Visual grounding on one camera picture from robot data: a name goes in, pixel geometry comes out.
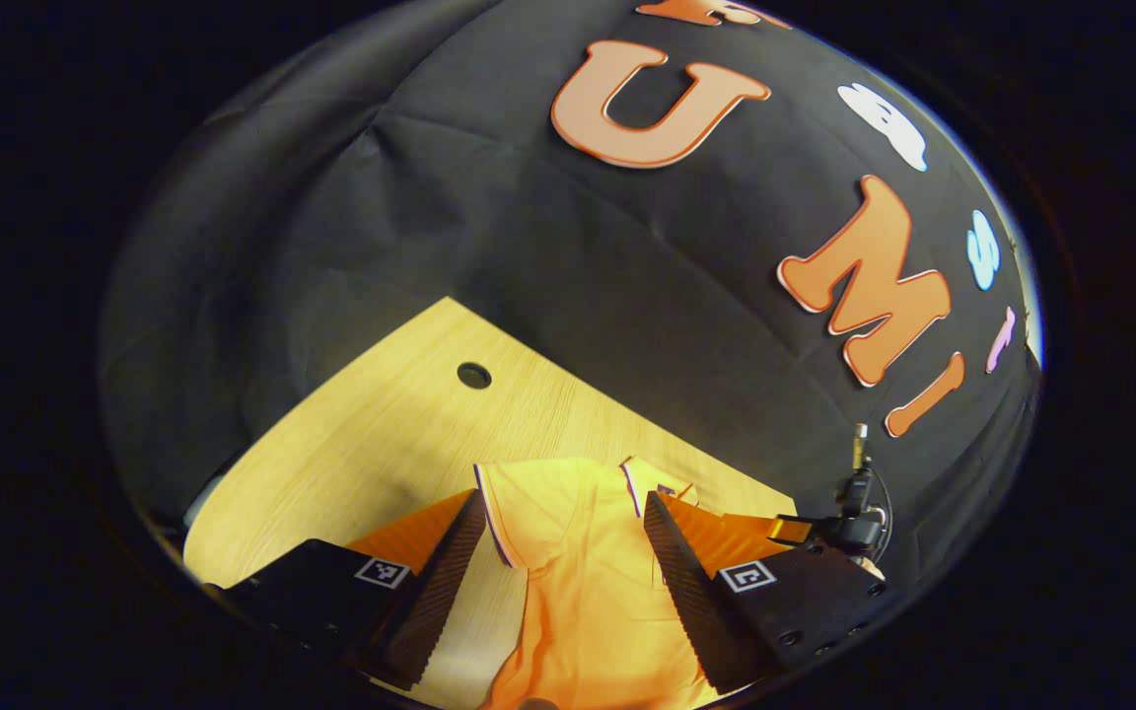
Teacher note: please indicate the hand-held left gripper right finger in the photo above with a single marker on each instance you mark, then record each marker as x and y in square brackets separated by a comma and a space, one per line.
[691, 602]

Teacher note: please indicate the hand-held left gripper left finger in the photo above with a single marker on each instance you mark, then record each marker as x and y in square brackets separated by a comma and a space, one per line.
[440, 592]

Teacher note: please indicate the orange T-shirt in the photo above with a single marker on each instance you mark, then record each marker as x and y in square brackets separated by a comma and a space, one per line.
[588, 592]

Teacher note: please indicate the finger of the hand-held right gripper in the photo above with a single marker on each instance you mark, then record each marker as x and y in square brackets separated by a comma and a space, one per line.
[793, 530]

